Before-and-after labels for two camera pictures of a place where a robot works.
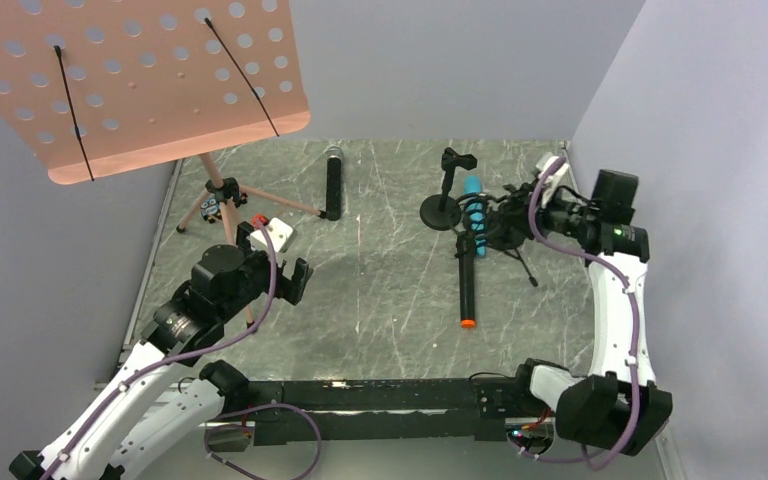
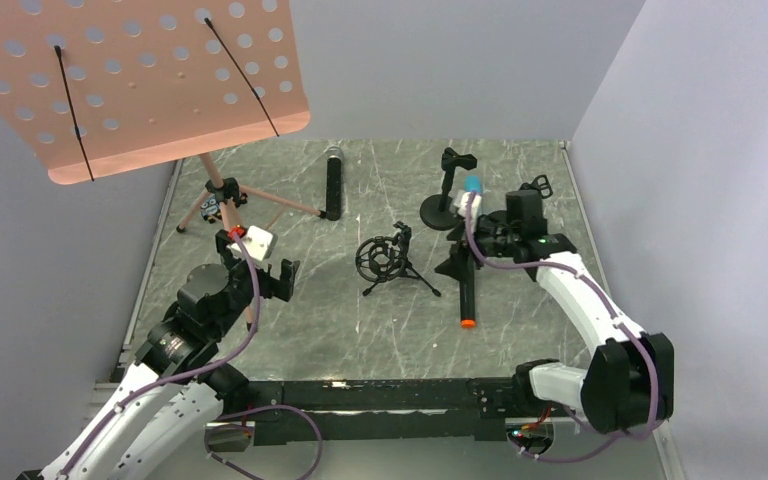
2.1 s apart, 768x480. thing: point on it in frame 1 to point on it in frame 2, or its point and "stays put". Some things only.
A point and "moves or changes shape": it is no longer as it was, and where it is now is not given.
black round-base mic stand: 441,211 stays put
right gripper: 513,216 to 466,245
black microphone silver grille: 334,156 stays put
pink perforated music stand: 96,88 stays put
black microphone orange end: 466,252 stays put
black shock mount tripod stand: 506,221 moves or changes shape
